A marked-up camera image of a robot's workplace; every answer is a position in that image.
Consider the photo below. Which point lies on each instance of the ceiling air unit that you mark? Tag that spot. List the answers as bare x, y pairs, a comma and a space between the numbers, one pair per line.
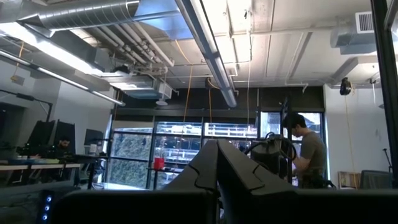
140, 87

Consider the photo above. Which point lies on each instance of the computer tower blue lights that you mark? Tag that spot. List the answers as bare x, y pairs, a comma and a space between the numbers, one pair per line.
46, 207

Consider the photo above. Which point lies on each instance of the dark mesh chair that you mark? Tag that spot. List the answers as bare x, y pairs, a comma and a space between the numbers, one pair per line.
376, 180

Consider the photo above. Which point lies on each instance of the wooden desk grey legs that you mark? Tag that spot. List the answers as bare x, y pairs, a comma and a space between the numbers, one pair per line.
40, 166

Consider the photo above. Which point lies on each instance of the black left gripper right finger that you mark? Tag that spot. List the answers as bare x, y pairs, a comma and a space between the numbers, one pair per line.
245, 183

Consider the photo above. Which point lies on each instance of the wooden board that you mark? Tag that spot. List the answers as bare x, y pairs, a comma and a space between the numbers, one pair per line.
349, 180

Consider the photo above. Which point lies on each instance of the person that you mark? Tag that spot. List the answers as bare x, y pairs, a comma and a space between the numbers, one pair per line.
311, 152
63, 146

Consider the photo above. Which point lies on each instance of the white vent grille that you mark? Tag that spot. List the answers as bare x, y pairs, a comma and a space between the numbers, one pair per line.
364, 21

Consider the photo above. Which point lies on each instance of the silver round duct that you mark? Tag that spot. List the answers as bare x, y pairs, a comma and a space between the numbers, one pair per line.
90, 14

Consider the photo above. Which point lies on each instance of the long grey ceiling pipe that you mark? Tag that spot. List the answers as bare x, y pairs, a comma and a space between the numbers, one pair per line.
205, 53

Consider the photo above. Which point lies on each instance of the black monitor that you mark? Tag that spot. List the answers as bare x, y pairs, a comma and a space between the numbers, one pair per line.
65, 129
93, 137
40, 137

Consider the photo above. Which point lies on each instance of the black desk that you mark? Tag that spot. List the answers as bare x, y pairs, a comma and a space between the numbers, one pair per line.
164, 170

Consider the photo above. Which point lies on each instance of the red container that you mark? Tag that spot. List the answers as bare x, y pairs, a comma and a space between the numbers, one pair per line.
159, 163

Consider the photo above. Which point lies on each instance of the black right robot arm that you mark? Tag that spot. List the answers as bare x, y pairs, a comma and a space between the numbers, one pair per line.
267, 155

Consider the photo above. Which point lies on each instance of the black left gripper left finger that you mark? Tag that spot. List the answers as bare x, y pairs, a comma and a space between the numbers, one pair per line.
202, 171

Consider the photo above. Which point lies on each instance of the grey duct box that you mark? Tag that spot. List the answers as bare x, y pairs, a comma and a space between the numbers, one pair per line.
353, 42

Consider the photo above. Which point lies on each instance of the ceiling light strip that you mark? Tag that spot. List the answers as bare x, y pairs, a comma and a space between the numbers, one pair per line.
53, 51

